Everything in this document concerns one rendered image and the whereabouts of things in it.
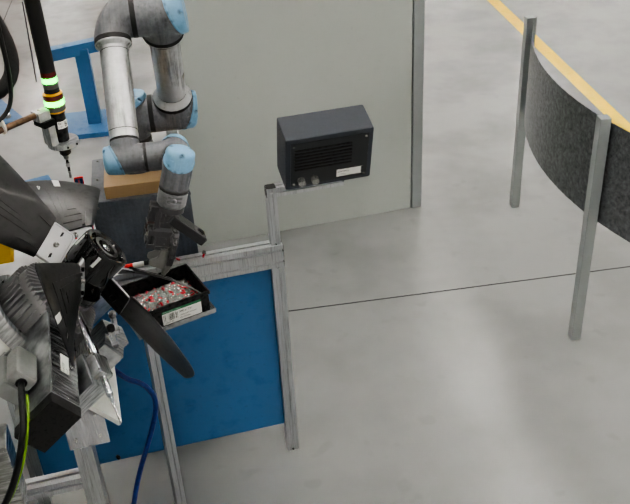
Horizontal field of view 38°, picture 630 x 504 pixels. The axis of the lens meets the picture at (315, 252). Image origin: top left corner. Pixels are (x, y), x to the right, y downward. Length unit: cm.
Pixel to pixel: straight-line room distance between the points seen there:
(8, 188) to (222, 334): 105
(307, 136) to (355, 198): 196
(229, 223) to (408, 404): 142
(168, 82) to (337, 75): 162
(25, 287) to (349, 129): 100
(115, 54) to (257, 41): 165
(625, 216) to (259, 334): 137
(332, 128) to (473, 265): 176
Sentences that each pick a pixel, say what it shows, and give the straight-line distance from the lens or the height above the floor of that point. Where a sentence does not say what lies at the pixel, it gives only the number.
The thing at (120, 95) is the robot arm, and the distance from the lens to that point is 242.
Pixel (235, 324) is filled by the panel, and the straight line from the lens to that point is 292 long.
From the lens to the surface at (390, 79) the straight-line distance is 428.
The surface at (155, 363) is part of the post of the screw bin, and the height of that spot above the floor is 64.
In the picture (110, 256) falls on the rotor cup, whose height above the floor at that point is 122.
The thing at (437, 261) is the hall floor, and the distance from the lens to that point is 422.
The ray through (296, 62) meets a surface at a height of 85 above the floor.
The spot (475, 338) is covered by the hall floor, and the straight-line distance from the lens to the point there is 378.
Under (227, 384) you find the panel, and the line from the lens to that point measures 306.
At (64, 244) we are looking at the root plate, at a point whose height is 125.
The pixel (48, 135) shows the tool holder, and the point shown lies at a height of 149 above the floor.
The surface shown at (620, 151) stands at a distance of 334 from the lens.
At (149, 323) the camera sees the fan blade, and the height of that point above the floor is 108.
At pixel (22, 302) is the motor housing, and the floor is 116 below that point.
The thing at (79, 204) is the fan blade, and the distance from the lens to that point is 236.
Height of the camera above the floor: 234
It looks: 33 degrees down
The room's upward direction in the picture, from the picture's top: 3 degrees counter-clockwise
